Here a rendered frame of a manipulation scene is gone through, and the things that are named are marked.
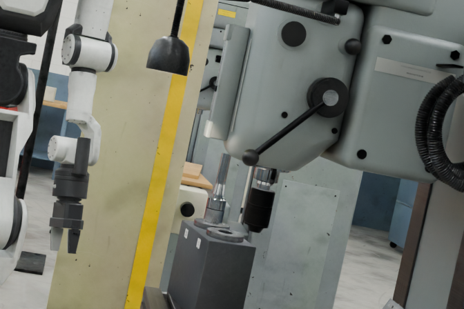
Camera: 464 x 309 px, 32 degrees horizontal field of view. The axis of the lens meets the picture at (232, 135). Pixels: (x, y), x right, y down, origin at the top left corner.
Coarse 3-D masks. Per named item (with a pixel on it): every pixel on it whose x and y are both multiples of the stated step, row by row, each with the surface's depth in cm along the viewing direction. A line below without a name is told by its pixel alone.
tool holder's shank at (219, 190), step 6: (222, 156) 200; (228, 156) 200; (222, 162) 200; (228, 162) 200; (222, 168) 200; (228, 168) 201; (222, 174) 200; (216, 180) 201; (222, 180) 200; (216, 186) 201; (222, 186) 201; (216, 192) 200; (222, 192) 201; (216, 198) 201
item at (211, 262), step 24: (192, 240) 195; (216, 240) 187; (240, 240) 190; (192, 264) 192; (216, 264) 186; (240, 264) 189; (168, 288) 205; (192, 288) 190; (216, 288) 187; (240, 288) 189
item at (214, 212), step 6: (210, 204) 200; (216, 204) 200; (222, 204) 200; (210, 210) 200; (216, 210) 200; (222, 210) 201; (204, 216) 201; (210, 216) 200; (216, 216) 200; (222, 216) 201; (210, 222) 200; (216, 222) 200
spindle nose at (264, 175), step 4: (256, 168) 152; (260, 168) 152; (256, 172) 152; (260, 172) 151; (264, 172) 151; (268, 172) 151; (276, 172) 152; (256, 176) 152; (260, 176) 151; (264, 176) 151; (268, 176) 151; (276, 176) 152; (260, 180) 151; (264, 180) 151; (268, 180) 151; (276, 180) 152
